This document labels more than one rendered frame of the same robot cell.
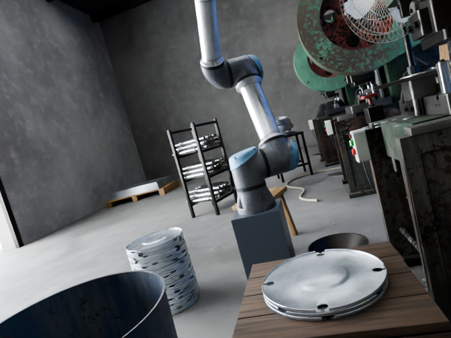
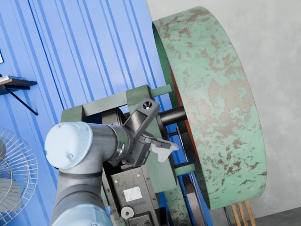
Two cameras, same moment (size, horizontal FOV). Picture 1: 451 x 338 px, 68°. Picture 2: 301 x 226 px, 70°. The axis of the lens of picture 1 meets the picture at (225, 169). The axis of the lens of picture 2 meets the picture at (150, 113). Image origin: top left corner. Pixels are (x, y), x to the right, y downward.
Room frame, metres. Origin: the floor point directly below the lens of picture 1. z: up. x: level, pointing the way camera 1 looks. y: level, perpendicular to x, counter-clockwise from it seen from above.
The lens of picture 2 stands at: (1.10, 0.18, 1.43)
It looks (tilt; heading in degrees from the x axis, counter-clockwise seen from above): 3 degrees down; 260
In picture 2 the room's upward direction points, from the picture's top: 17 degrees counter-clockwise
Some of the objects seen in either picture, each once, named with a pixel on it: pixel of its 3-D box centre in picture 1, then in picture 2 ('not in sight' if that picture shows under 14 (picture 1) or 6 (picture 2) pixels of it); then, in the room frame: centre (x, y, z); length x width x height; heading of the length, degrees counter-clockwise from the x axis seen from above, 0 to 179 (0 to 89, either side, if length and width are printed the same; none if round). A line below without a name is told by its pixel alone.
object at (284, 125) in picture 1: (286, 146); not in sight; (4.21, -0.83, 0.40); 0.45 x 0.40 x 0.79; 178
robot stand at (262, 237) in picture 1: (271, 262); not in sight; (1.26, -0.08, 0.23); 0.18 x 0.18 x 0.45; 76
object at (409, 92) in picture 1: (409, 96); not in sight; (1.14, -0.67, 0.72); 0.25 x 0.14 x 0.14; 76
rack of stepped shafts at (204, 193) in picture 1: (203, 167); not in sight; (3.52, 0.22, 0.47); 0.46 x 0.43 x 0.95; 56
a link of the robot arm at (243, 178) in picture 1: (247, 166); not in sight; (1.26, -0.08, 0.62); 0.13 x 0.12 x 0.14; 100
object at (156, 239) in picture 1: (154, 239); not in sight; (1.65, 0.44, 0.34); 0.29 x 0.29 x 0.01
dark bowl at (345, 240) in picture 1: (339, 250); not in sight; (1.63, -0.45, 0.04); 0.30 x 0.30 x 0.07
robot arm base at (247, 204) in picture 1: (254, 196); not in sight; (1.26, -0.08, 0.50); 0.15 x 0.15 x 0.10
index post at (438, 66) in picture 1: (444, 76); not in sight; (0.95, -0.68, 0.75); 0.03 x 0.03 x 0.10; 76
